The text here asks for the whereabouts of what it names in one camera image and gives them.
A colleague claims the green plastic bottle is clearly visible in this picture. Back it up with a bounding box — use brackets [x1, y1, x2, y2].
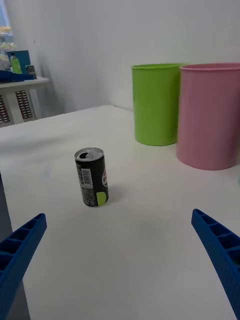
[9, 55, 23, 75]

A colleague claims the yellow-green plastic bin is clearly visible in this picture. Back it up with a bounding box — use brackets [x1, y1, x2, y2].
[131, 63, 186, 147]

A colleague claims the small dark jar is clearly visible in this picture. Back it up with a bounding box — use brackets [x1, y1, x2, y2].
[25, 65, 38, 80]

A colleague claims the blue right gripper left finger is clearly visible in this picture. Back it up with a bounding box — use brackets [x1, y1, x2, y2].
[0, 212, 48, 320]

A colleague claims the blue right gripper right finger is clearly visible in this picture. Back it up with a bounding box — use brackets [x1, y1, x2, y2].
[191, 208, 240, 320]

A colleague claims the white cabinet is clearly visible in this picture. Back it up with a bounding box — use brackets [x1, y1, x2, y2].
[0, 76, 50, 127]

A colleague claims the blue flat tray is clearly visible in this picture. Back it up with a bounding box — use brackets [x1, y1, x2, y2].
[0, 70, 35, 84]

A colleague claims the pink plastic bin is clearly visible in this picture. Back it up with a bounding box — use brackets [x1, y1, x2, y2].
[175, 62, 240, 171]

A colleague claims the blue box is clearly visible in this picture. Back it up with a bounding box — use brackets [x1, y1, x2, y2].
[6, 50, 32, 75]

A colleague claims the black drink can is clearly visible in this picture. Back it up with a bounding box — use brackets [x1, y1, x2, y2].
[74, 147, 110, 208]

